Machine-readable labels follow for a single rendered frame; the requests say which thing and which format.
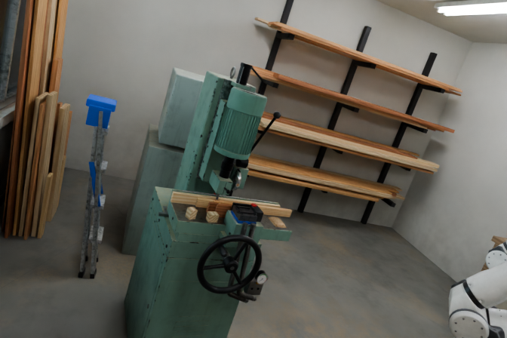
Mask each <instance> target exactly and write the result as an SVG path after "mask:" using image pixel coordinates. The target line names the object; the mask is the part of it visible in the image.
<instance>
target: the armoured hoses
mask: <svg viewBox="0 0 507 338"><path fill-rule="evenodd" d="M247 226H248V223H246V222H243V224H242V228H241V233H240V234H241V235H245V234H246V231H247ZM255 228H256V223H251V224H250V230H249V234H248V235H249V236H248V237H250V238H252V239H253V238H254V232H255ZM243 243H244V242H242V241H239V242H238V246H237V249H236V253H237V252H238V250H239V249H240V248H241V246H242V245H243ZM250 249H251V246H250V245H249V244H248V245H247V246H246V248H245V252H244V259H243V262H242V266H241V272H240V276H239V278H240V279H241V280H243V279H244V276H245V273H246V269H247V263H248V259H249V255H250ZM236 253H235V254H236ZM234 281H235V276H234V275H233V273H231V275H230V278H229V283H228V286H232V285H233V284H234ZM241 290H242V289H240V290H237V291H236V293H234V292H232V293H228V294H227V295H228V296H229V297H231V298H234V299H237V300H240V301H242V302H244V303H248V301H249V300H252V301H256V299H257V298H256V297H255V296H253V295H250V294H248V293H245V292H242V291H241Z"/></svg>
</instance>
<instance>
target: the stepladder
mask: <svg viewBox="0 0 507 338"><path fill-rule="evenodd" d="M116 104H117V100H113V99H109V98H106V97H100V96H97V95H93V94H90V95H89V97H88V98H87V101H86V106H89V108H88V115H87V119H86V123H85V124H87V125H90V126H94V133H93V141H92V149H91V161H89V168H90V172H89V180H88V195H87V203H86V211H85V219H84V234H83V242H82V249H81V265H80V271H79V273H78V278H83V275H84V273H85V269H86V268H85V261H88V243H92V254H91V273H90V278H95V275H96V273H97V268H96V263H97V262H98V244H101V242H102V237H103V229H104V227H100V210H103V207H104V203H105V198H106V196H105V195H101V194H103V187H102V174H105V173H106V167H107V163H108V162H107V161H103V144H104V135H105V136H107V135H108V132H109V125H108V124H109V120H110V115H111V112H114V111H115V108H116ZM92 208H93V209H94V224H93V225H92V226H91V231H90V225H91V211H92ZM89 233H90V235H89Z"/></svg>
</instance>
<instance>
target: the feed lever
mask: <svg viewBox="0 0 507 338"><path fill-rule="evenodd" d="M273 116H274V118H273V119H272V120H271V121H270V123H269V124H268V126H267V127H266V129H265V130H264V131H263V132H262V133H261V135H260V137H259V138H258V139H257V141H256V142H255V144H253V146H252V149H251V151H250V153H251V152H252V151H253V150H254V148H255V146H256V145H257V144H258V142H259V141H260V140H261V139H262V137H263V136H264V134H265V133H266V132H267V130H268V129H269V128H270V127H271V125H272V124H273V122H274V121H275V120H276V119H277V118H280V117H281V113H280V112H274V115H273ZM248 163H249V160H248V159H247V160H240V159H236V164H235V165H236V166H237V167H242V168H246V167H247V166H248Z"/></svg>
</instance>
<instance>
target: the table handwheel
mask: <svg viewBox="0 0 507 338"><path fill-rule="evenodd" d="M233 241H242V242H244V243H243V245H242V246H241V248H240V249H239V250H238V252H237V253H236V255H234V256H233V257H232V256H230V254H229V252H228V251H227V249H226V247H224V244H226V243H229V242H233ZM248 244H249V245H250V246H251V247H252V248H253V249H254V252H255V255H256V260H255V263H254V266H253V268H252V270H251V272H250V273H249V275H248V276H247V277H246V278H244V279H243V280H241V279H240V278H239V276H238V273H237V272H236V271H237V269H238V263H237V261H236V260H237V259H238V257H239V256H240V254H241V252H242V251H243V250H244V249H245V248H246V246H247V245H248ZM219 246H223V247H224V248H225V250H226V252H227V256H226V257H222V258H223V263H222V264H216V265H210V266H205V265H204V264H205V263H206V260H207V258H208V257H209V256H210V255H211V253H212V252H213V251H215V250H216V249H218V251H219V252H220V249H219ZM220 255H221V253H220ZM221 256H222V255H221ZM261 262H262V252H261V250H260V246H259V245H258V244H257V243H256V242H255V241H254V240H253V239H252V238H250V237H248V236H246V235H227V236H225V237H222V238H219V239H217V240H216V241H215V242H214V243H212V244H211V245H210V246H209V247H208V248H207V249H206V250H205V251H204V253H203V254H202V255H201V257H200V259H199V261H198V266H197V276H198V280H199V282H200V284H201V285H202V287H203V288H205V289H206V290H208V291H210V292H212V293H218V294H225V293H232V292H235V291H237V290H240V289H242V288H243V287H245V286H246V285H247V284H249V283H250V282H251V281H252V280H253V279H254V277H255V276H256V274H257V273H258V271H259V269H260V266H261ZM219 268H224V269H225V271H226V272H227V273H229V274H231V273H233V275H234V276H235V278H236V280H237V282H238V283H237V284H234V285H232V286H228V287H216V286H213V285H212V284H210V283H209V282H208V281H207V280H206V278H205V276H204V270H208V269H219Z"/></svg>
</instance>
